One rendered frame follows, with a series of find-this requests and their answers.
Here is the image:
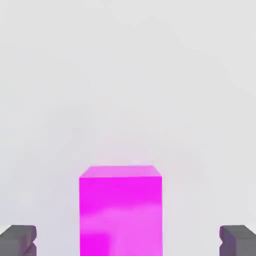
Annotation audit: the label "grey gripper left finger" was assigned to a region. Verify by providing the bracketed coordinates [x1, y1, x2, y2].
[0, 224, 38, 256]

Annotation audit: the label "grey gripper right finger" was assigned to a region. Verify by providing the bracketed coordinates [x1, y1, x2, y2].
[219, 224, 256, 256]

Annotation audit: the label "small magenta cube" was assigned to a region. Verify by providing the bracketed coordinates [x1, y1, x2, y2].
[78, 165, 163, 256]

